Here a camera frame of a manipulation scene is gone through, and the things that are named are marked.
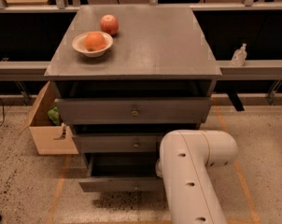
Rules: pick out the grey bottom drawer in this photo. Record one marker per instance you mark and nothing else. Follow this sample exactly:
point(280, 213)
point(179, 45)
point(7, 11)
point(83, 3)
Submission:
point(125, 171)

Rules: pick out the grey drawer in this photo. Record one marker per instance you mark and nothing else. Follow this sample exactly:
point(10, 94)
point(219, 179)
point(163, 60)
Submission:
point(133, 110)
point(125, 171)
point(113, 143)

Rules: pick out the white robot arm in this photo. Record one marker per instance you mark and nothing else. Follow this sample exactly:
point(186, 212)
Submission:
point(184, 157)

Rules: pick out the grey middle drawer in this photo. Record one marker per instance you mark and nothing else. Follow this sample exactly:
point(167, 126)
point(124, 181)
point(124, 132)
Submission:
point(113, 143)

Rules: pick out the grey top drawer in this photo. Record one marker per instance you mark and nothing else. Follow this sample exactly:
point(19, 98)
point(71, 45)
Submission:
point(133, 110)

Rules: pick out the grey wooden drawer cabinet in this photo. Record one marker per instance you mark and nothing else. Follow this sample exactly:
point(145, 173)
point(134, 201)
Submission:
point(159, 52)

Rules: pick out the cardboard box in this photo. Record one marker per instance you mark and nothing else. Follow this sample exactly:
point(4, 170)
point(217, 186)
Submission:
point(49, 139)

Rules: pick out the green item in box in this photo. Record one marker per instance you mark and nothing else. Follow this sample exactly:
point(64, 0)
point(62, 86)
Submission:
point(54, 116)

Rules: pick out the clear sanitizer pump bottle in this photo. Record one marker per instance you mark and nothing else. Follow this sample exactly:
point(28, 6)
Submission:
point(239, 56)

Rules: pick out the orange fruit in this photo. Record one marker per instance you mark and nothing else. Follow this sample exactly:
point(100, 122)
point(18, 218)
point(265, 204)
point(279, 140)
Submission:
point(94, 41)

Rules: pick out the white ceramic bowl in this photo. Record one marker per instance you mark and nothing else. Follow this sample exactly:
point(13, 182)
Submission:
point(78, 45)

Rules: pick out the red apple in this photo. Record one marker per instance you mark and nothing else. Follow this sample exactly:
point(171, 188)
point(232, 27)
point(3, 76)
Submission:
point(109, 24)

